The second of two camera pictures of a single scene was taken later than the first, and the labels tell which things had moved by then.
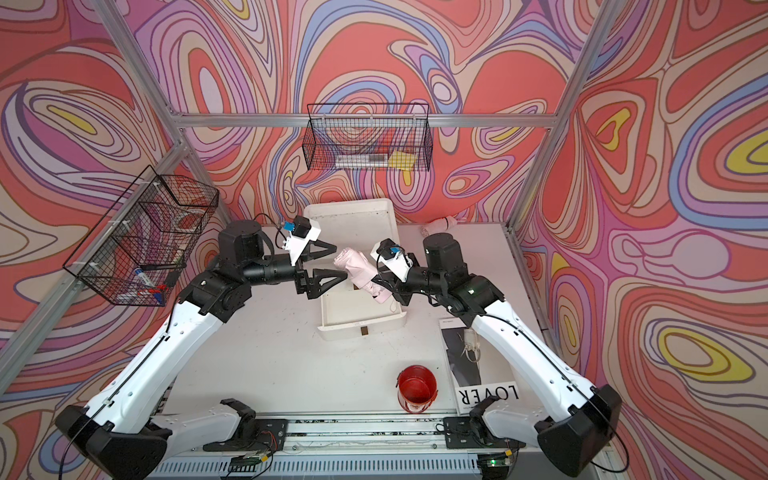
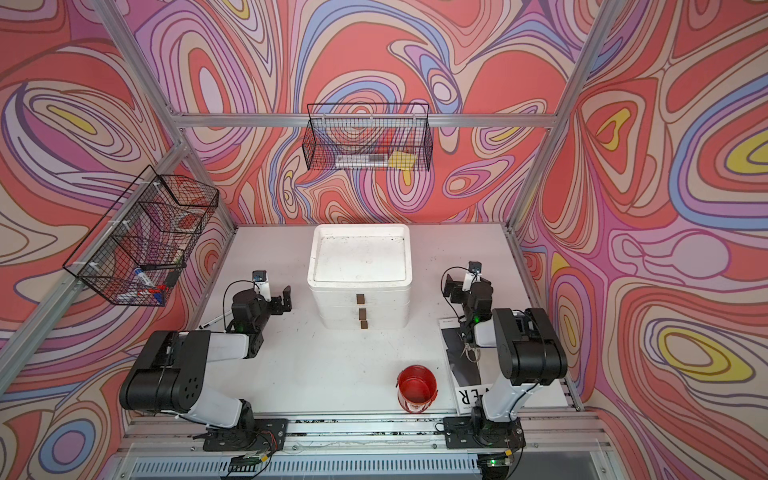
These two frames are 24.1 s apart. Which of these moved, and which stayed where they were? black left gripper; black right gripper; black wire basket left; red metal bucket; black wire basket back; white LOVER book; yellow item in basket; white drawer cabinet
Moved: black left gripper; black right gripper; white drawer cabinet
Stayed: black wire basket back; white LOVER book; yellow item in basket; red metal bucket; black wire basket left
